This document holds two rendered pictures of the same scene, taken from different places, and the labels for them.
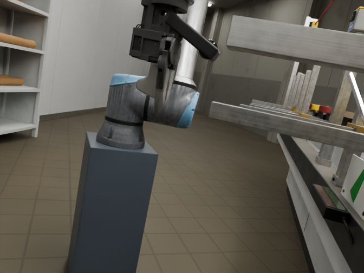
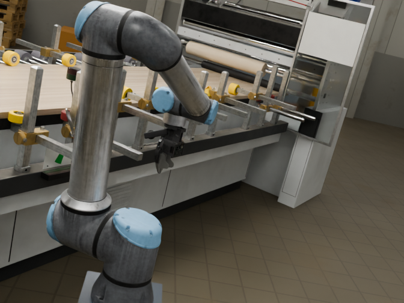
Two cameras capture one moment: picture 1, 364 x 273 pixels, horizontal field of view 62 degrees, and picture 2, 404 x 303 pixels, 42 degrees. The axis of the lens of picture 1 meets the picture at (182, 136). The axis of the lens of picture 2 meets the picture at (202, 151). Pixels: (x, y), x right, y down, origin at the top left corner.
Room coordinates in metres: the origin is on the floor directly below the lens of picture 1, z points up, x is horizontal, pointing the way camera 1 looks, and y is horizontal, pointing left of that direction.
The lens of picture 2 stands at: (2.52, 0.75, 1.52)
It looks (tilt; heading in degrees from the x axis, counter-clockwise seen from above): 16 degrees down; 196
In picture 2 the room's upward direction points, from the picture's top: 14 degrees clockwise
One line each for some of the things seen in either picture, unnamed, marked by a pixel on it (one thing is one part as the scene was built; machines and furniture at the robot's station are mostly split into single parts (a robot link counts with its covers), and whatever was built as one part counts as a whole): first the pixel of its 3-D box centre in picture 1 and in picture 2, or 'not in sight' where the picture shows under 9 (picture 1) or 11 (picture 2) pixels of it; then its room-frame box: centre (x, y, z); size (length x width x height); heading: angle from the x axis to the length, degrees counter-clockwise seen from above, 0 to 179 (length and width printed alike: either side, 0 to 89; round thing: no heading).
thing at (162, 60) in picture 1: (163, 66); not in sight; (0.59, 0.06, 0.91); 0.05 x 0.02 x 0.09; 169
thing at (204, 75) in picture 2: not in sight; (195, 110); (-0.43, -0.18, 0.88); 0.03 x 0.03 x 0.48; 78
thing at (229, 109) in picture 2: not in sight; (210, 102); (-0.45, -0.11, 0.95); 0.50 x 0.04 x 0.04; 78
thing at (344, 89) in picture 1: (340, 101); not in sight; (1.05, -0.50, 0.92); 0.05 x 0.04 x 0.45; 168
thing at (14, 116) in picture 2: not in sight; (17, 125); (0.73, -0.54, 0.85); 0.08 x 0.08 x 0.11
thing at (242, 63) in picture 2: not in sight; (244, 64); (-2.11, -0.36, 1.04); 1.43 x 0.12 x 0.12; 78
